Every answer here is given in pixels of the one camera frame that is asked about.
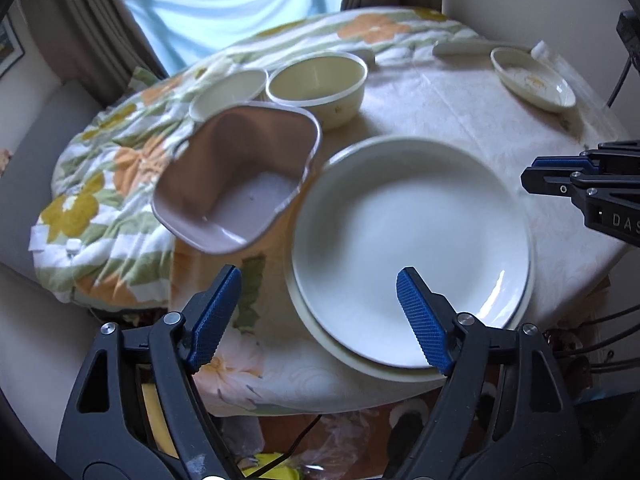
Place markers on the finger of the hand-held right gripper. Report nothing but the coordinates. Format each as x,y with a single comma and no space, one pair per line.
560,162
555,181

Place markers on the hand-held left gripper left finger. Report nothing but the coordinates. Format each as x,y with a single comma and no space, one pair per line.
215,317

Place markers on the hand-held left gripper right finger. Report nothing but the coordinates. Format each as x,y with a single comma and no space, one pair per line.
420,315

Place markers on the cream oval dish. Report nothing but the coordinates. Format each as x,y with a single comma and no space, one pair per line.
530,80

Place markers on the large white plate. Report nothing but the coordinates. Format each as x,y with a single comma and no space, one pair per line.
410,225

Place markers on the large cream plate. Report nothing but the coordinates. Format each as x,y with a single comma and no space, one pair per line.
320,336

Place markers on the pink square bowl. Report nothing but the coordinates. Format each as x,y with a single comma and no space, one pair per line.
240,160

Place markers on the small white bowl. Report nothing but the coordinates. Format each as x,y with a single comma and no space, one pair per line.
230,91

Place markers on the cream patterned bowl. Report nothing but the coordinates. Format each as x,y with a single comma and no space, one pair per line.
320,80

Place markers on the white patterned tablecloth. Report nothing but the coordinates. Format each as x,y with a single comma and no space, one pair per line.
450,105

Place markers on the black device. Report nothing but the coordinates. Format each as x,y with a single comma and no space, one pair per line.
630,30

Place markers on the clear plastic bag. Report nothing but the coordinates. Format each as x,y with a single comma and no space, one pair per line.
340,445

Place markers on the yellow object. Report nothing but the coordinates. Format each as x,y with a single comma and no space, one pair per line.
272,467

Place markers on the floral blanket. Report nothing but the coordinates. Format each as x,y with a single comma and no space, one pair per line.
115,160

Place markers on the sheer blue curtain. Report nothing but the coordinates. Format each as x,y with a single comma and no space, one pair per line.
225,5

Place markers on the framed picture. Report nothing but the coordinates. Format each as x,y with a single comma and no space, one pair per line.
10,45

